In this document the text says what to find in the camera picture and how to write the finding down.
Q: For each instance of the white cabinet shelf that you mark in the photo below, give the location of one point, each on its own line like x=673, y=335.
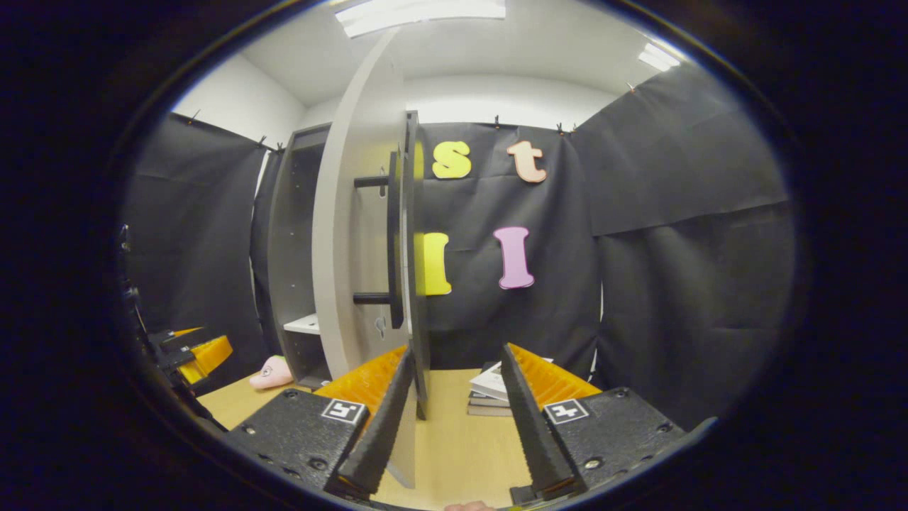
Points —
x=303, y=324

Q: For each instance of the dark grey cabinet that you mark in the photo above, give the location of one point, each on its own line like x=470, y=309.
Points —
x=284, y=248

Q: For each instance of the light grey book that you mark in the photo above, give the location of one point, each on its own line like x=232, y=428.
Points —
x=488, y=411

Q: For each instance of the grey cabinet door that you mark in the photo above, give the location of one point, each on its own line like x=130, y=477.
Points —
x=333, y=213

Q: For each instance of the white book with portrait cover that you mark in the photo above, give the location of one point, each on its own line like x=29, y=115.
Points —
x=489, y=383

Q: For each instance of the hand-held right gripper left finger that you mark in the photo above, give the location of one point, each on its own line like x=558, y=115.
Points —
x=379, y=440

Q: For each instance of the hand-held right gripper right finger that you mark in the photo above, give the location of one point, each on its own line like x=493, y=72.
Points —
x=539, y=440

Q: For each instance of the long ceiling light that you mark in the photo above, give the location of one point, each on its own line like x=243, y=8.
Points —
x=418, y=14

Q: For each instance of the small ceiling light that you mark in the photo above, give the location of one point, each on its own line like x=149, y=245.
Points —
x=658, y=57

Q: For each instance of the black backdrop cloth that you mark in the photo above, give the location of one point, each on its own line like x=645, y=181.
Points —
x=674, y=284

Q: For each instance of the pink plush toy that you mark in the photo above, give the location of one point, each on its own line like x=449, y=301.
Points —
x=271, y=374

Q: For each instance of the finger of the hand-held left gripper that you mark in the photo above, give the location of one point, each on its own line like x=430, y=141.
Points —
x=177, y=339
x=209, y=358

